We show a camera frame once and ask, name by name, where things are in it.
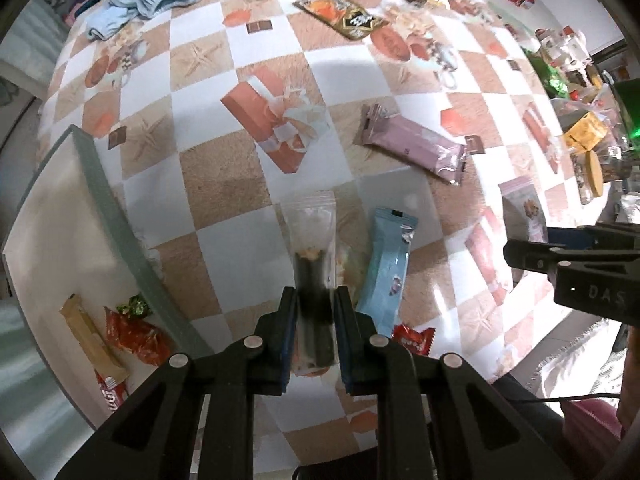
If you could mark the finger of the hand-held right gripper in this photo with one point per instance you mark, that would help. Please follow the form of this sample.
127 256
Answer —
565 234
530 255

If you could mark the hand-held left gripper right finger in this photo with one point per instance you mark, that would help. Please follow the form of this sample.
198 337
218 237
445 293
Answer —
349 342

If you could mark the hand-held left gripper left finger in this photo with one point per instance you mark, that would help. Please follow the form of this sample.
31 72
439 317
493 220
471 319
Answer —
286 332

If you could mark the white pink cookie packet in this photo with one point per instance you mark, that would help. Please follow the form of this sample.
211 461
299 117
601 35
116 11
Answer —
525 210

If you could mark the light blue snack packet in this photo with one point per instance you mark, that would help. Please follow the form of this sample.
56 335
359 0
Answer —
387 265

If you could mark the clear packet with dark sticks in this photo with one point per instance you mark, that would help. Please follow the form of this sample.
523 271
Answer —
312 240

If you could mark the red crinkly snack packet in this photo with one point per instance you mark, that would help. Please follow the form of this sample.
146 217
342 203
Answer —
137 337

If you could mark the green foil candy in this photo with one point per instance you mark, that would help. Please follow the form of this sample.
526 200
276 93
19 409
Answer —
134 306

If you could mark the pink snack bar packet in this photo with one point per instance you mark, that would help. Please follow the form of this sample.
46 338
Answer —
410 142

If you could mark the long red snack packet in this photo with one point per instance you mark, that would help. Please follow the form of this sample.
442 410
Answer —
110 392

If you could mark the gold snack packet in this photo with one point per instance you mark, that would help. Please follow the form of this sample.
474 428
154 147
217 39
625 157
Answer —
92 340

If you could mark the white tray with grey rim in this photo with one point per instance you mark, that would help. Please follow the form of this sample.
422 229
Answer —
50 260

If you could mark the person's right forearm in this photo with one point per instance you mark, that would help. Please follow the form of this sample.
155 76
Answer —
631 390

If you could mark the jar with wooden lid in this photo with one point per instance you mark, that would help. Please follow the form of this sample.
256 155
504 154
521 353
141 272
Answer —
590 177

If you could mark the small red snack packet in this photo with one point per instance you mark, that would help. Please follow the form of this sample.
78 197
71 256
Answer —
417 340

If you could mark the clear packet with yellow snack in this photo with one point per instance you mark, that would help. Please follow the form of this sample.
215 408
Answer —
347 267

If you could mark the white blanket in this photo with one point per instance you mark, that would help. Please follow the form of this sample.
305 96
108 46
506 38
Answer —
575 360

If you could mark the yellow snack bag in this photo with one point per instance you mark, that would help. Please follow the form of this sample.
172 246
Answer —
587 132

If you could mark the pink cloth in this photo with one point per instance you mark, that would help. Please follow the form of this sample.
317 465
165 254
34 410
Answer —
595 422

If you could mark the green snack bag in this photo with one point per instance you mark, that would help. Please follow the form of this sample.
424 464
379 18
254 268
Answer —
547 75

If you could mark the white plastic containers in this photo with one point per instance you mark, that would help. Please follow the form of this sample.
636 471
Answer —
565 42

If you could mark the checkered printed tablecloth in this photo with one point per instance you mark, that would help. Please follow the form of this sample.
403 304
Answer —
200 110

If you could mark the orange black snack packet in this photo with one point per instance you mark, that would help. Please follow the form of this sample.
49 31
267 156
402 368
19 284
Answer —
345 12

